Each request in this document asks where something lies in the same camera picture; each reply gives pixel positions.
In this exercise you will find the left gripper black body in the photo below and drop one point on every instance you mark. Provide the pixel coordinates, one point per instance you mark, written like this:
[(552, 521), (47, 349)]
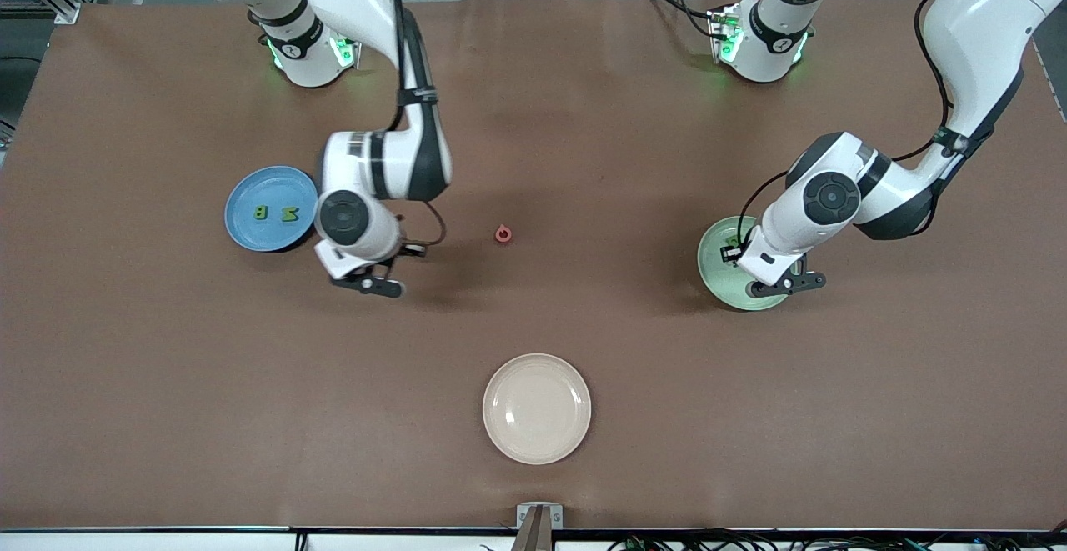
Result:
[(737, 251)]

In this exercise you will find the red foam letter G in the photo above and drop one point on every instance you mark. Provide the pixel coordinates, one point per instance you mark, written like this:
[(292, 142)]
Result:
[(497, 234)]

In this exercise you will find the green foam letter N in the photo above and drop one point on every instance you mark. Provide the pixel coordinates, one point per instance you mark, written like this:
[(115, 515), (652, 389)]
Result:
[(289, 213)]

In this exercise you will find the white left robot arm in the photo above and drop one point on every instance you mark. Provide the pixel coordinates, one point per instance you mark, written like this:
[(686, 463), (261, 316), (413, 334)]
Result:
[(992, 26)]

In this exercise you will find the green round plate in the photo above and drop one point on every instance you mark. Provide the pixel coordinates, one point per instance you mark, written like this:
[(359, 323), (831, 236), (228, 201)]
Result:
[(715, 276)]

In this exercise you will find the blue round plate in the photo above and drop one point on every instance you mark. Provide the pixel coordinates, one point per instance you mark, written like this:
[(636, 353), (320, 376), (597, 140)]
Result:
[(250, 192)]

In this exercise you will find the beige round plate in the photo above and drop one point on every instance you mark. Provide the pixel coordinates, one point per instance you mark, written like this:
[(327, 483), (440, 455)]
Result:
[(538, 409)]

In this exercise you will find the brown table mat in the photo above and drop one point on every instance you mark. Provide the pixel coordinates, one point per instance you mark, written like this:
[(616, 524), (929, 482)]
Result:
[(533, 326)]

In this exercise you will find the base connector box green light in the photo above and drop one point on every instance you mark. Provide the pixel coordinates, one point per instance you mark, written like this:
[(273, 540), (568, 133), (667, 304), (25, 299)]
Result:
[(343, 51), (725, 34)]

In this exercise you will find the grey metal camera bracket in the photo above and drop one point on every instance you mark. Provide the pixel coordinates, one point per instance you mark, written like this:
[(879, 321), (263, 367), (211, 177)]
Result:
[(525, 518)]

